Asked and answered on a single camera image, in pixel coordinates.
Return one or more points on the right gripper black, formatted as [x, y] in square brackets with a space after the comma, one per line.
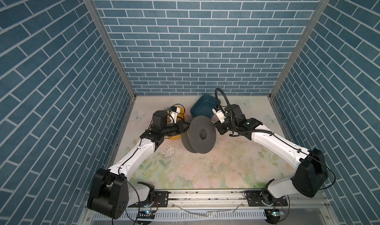
[218, 126]

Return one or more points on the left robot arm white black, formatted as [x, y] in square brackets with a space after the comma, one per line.
[111, 191]

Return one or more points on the left green circuit board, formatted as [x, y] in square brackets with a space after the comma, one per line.
[146, 215]

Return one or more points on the grey cable spool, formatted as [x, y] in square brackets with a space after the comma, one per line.
[200, 137]

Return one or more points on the teal plastic bin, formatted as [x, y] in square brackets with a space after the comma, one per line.
[204, 106]

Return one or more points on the yellow plastic bin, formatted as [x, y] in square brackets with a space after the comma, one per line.
[181, 115]

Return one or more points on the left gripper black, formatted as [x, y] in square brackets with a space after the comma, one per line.
[179, 127]

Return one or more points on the green circuit board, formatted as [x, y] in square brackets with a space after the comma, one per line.
[146, 215]
[275, 213]

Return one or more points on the white slotted cable duct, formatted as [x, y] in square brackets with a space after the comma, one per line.
[199, 215]

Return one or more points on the right green circuit board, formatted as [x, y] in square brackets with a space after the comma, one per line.
[275, 213]

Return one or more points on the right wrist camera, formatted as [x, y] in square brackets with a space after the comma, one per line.
[219, 113]

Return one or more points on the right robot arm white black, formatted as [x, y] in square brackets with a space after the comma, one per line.
[311, 169]

